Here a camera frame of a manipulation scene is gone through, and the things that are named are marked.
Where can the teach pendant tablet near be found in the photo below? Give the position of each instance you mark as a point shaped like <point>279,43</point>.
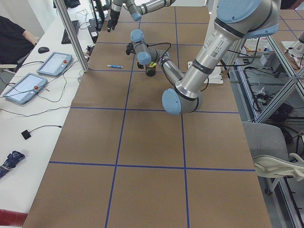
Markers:
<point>25,89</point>

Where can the seated person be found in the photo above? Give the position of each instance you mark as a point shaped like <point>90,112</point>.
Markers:
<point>15,41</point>

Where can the black computer mouse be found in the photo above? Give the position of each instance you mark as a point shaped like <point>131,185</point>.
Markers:
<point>42,50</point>

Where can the folded blue umbrella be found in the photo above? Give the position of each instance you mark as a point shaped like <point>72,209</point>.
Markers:
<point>12,160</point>

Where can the black mesh pen cup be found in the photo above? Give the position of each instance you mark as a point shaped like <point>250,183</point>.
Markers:
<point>150,70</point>

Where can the grey office chair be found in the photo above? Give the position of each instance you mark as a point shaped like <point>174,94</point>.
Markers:
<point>269,153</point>

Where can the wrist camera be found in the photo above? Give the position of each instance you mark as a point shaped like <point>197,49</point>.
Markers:
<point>130,49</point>

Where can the teach pendant tablet far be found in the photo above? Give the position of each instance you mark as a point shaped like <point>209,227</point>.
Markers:
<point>55,64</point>

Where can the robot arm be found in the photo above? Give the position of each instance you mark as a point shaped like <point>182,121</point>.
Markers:
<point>236,19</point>
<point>135,11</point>

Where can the teach pendant tablet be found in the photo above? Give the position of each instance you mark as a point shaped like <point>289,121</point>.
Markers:
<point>25,89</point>
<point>55,64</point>

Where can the brown table mat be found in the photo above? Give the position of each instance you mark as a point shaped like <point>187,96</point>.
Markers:
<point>122,162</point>

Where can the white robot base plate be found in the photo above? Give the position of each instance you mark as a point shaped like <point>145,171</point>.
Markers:
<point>214,78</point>

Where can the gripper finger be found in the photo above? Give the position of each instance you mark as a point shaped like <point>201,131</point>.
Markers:
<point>114,23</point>
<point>109,25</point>

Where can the blue pen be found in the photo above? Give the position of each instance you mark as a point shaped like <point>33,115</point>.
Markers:
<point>115,66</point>

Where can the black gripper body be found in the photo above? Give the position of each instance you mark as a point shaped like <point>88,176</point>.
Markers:
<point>114,15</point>
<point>139,65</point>

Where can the aluminium frame post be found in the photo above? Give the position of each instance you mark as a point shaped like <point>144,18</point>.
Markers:
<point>61,8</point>

